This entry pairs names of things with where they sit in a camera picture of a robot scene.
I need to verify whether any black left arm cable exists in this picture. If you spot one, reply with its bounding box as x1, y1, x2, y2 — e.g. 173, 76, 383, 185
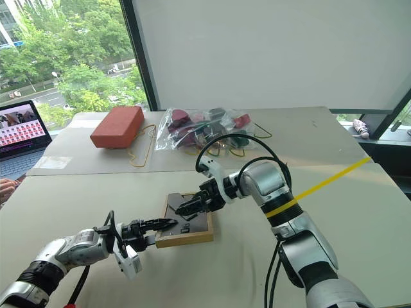
63, 210, 130, 308

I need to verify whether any black right arm lower cable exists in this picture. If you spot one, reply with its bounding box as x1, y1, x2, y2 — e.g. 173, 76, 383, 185
263, 239, 284, 308

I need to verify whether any clear plastic bag of items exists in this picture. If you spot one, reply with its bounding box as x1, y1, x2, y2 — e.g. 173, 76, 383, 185
153, 107, 263, 158

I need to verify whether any bystander bare hand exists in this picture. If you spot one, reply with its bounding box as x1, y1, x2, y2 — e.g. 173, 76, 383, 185
0, 177, 25, 207

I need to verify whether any yellow wire loop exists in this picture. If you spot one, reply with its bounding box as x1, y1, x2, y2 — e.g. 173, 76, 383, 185
128, 123, 157, 168
252, 123, 274, 139

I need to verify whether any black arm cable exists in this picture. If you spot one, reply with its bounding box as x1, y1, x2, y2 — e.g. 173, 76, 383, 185
263, 239, 284, 308
63, 210, 130, 308
195, 134, 292, 197

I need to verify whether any wooden picture frame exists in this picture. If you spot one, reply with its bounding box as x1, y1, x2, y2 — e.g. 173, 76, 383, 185
155, 192, 215, 250

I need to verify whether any yellow strap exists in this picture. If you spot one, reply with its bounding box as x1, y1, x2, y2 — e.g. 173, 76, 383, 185
265, 157, 373, 218

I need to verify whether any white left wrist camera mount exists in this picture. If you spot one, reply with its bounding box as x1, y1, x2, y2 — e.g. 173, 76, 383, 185
112, 223, 143, 282

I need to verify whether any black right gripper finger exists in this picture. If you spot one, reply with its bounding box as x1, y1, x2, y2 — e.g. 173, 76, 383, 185
175, 198, 209, 217
184, 190, 209, 205

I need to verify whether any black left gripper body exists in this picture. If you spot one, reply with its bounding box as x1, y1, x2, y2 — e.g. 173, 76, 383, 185
121, 219, 152, 253

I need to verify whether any black window frame post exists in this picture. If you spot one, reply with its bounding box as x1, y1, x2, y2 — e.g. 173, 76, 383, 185
119, 0, 159, 112

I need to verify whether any pink object on windowsill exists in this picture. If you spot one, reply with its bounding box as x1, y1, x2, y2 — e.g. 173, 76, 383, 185
352, 118, 371, 139

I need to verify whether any open laptop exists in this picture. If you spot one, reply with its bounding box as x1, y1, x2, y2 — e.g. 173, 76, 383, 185
0, 99, 53, 181

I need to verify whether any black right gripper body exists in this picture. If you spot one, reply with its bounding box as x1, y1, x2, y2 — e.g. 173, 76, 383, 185
198, 178, 227, 214

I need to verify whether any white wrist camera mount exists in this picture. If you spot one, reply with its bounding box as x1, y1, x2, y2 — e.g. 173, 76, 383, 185
196, 157, 241, 205
112, 223, 143, 282

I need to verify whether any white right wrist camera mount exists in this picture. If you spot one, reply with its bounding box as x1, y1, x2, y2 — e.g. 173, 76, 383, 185
196, 157, 241, 205

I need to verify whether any red brick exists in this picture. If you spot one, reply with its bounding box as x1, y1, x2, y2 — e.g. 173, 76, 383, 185
89, 105, 146, 150

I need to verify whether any clear tape patch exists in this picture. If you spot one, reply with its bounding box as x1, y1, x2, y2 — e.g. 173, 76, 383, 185
33, 155, 73, 170

